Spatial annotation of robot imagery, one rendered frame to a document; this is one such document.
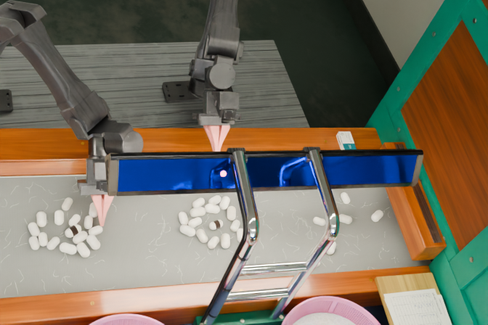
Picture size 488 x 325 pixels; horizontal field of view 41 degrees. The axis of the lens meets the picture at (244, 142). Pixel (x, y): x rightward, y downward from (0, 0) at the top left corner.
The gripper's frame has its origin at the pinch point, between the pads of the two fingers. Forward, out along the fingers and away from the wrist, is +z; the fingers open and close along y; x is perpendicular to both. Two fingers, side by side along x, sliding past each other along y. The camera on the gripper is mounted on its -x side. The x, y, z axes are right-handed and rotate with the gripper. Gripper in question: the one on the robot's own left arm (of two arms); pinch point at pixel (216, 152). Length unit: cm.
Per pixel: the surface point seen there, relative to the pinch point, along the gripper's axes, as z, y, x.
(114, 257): 22.1, -23.7, -4.2
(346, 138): -2.2, 38.6, 11.2
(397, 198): 11.2, 44.3, -5.9
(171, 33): -41, 18, 148
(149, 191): 4.0, -20.3, -30.1
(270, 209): 14.2, 14.6, 2.9
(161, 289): 27.5, -14.8, -12.0
